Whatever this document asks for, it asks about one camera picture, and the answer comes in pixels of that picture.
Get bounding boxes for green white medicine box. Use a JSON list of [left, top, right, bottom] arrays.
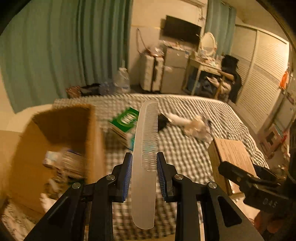
[[109, 108, 139, 151]]

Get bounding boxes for green curtain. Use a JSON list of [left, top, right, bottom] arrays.
[[1, 1, 133, 113]]

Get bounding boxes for oval vanity mirror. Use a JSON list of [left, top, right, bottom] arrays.
[[199, 32, 217, 56]]

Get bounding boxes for white dressing table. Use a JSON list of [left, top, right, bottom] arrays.
[[182, 57, 221, 95]]

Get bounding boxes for black wall television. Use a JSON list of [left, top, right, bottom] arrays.
[[163, 15, 201, 45]]

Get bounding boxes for large water bottle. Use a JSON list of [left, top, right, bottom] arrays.
[[113, 67, 130, 94]]

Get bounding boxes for checkered bed sheet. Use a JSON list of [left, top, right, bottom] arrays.
[[0, 93, 270, 241]]

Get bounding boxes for silver mini fridge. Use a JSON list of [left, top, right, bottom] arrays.
[[160, 47, 188, 94]]

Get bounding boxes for white suitcase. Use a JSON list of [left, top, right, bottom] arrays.
[[140, 54, 164, 92]]

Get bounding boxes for brown cardboard box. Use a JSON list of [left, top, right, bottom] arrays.
[[8, 104, 106, 219]]

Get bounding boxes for cream scrunchie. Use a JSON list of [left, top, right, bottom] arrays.
[[184, 115, 212, 143]]

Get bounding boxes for louvered wardrobe doors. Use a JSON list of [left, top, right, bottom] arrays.
[[231, 24, 290, 133]]

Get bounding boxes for clear plastic comb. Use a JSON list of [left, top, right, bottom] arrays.
[[131, 100, 158, 230]]

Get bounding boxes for wooden chair with clothes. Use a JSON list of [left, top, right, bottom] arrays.
[[206, 55, 242, 103]]

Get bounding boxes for tan cardboard product box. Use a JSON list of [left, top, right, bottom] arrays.
[[208, 138, 257, 196]]

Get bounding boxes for person's right hand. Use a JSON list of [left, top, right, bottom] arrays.
[[253, 210, 290, 235]]

